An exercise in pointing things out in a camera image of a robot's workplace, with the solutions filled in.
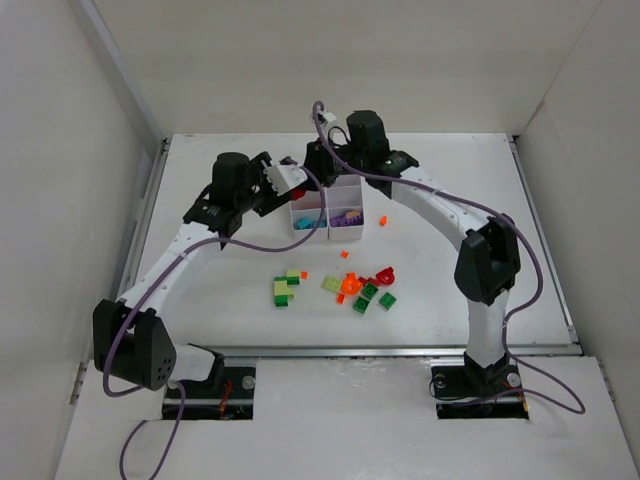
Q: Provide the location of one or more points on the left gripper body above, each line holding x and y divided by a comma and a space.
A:
273, 198

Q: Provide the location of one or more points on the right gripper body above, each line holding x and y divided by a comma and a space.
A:
317, 163

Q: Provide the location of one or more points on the red rounded lego brick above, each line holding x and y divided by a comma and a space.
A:
298, 193

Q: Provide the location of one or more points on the teal square lego brick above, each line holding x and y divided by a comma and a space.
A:
306, 223

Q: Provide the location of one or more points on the purple curved lego brick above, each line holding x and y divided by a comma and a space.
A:
353, 217

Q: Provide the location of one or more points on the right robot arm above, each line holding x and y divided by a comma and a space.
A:
485, 241

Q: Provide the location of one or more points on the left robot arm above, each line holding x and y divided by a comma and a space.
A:
130, 339

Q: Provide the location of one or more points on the right white divided container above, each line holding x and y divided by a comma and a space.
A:
344, 195

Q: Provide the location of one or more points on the white divided container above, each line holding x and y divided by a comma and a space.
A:
309, 206
344, 195

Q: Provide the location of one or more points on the left white divided container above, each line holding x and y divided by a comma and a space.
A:
309, 206

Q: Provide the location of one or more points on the green and lime lego cluster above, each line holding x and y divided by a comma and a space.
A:
283, 287

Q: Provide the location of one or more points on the lime square lego brick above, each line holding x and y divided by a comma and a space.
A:
332, 284

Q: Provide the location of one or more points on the orange round lego piece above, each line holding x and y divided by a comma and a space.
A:
351, 285

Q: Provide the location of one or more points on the red round lego piece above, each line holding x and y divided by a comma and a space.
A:
385, 277

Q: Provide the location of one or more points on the green lego brick lower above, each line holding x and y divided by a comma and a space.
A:
360, 305

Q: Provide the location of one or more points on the green lego brick right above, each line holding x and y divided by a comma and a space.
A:
387, 301

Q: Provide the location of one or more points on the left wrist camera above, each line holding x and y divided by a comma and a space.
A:
284, 178

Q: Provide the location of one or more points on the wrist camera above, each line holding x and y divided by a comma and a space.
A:
324, 119
284, 178

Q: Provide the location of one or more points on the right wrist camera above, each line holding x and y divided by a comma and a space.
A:
324, 119

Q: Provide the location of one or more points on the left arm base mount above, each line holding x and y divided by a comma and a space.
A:
231, 400

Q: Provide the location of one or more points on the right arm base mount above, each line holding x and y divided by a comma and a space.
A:
462, 394

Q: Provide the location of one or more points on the aluminium rail front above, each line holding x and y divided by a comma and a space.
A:
273, 352

